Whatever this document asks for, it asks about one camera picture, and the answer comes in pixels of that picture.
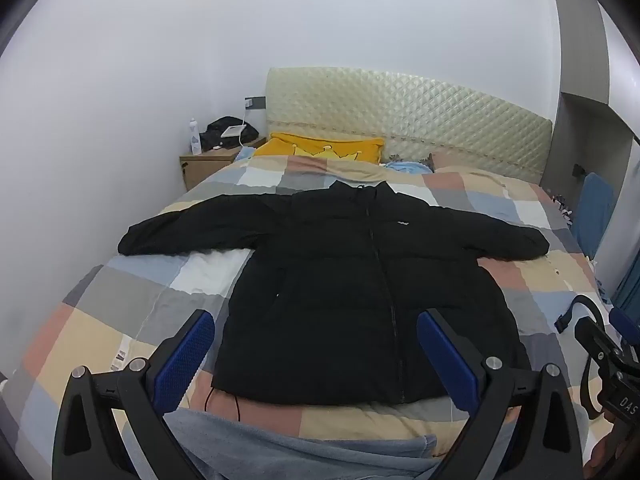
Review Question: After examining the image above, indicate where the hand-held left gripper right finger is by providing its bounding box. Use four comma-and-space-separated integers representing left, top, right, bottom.
416, 308, 586, 480

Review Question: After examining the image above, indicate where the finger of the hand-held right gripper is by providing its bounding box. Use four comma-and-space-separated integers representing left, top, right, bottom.
609, 307, 640, 346

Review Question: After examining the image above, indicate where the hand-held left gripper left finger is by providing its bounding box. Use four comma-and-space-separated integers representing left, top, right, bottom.
52, 309, 217, 480

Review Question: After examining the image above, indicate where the black puffer jacket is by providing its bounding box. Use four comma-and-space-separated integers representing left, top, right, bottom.
118, 180, 550, 423

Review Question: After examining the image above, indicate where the person's right hand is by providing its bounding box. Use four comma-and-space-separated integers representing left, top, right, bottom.
585, 410, 620, 479

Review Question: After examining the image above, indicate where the teal cloth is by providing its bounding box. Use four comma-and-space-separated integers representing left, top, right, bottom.
612, 230, 640, 311

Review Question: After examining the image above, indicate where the checkered patchwork blanket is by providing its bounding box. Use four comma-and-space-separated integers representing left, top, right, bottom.
10, 152, 608, 461

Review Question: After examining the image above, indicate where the blue garment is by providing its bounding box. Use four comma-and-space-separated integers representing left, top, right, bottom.
571, 172, 616, 261

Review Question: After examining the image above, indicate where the person's grey blue clothing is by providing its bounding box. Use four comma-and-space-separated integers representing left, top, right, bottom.
120, 407, 468, 480

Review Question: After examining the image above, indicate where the wooden nightstand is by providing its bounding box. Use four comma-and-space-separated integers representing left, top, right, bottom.
180, 136, 267, 192

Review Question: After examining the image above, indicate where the light blue cloth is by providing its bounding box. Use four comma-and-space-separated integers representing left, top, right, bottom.
385, 161, 436, 176

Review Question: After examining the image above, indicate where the black bag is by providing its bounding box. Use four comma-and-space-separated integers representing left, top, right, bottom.
200, 116, 260, 151

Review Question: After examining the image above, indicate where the yellow pillow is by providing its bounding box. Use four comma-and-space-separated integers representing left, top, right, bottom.
255, 132, 386, 164

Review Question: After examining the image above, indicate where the cream quilted headboard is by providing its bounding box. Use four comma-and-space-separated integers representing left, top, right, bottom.
265, 66, 553, 185

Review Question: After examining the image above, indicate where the grey wardrobe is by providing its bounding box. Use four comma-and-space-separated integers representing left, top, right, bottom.
542, 0, 640, 311

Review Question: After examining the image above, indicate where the black buckle strap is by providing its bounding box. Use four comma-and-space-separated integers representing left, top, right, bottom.
555, 295, 608, 333

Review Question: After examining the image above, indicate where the white cable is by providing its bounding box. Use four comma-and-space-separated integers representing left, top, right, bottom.
238, 105, 257, 149

